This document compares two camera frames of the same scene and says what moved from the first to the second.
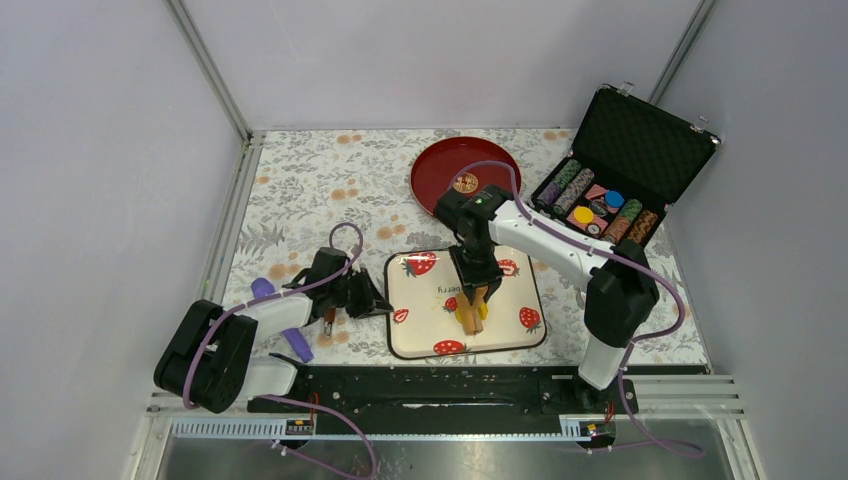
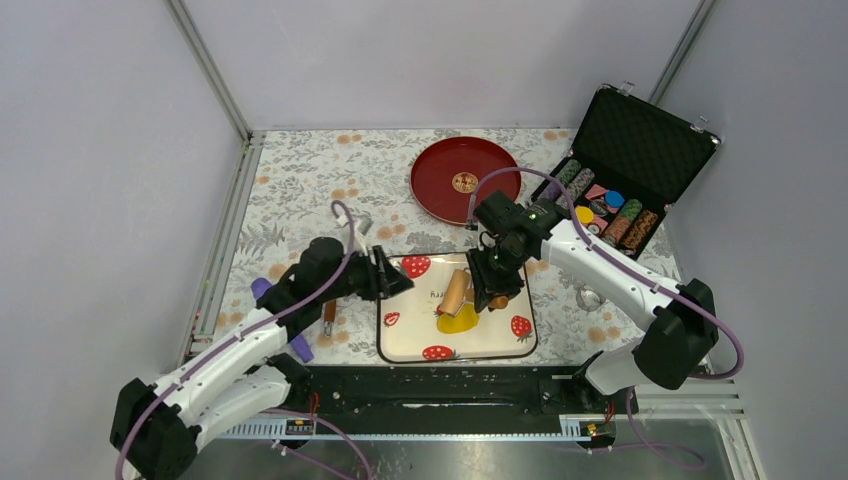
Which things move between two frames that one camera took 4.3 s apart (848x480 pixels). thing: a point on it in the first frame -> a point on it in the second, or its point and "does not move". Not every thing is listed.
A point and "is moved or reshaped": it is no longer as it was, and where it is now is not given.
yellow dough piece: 483,312 is moved or reshaped
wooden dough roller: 471,322 -> 456,292
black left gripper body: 354,293 -> 372,286
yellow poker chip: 583,214 does not move
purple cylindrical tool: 296,336 does not move
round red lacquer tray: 436,164 does not move
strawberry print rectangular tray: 422,288 is moved or reshaped
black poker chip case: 631,159 does not move
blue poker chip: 614,199 does not move
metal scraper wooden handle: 329,316 does not move
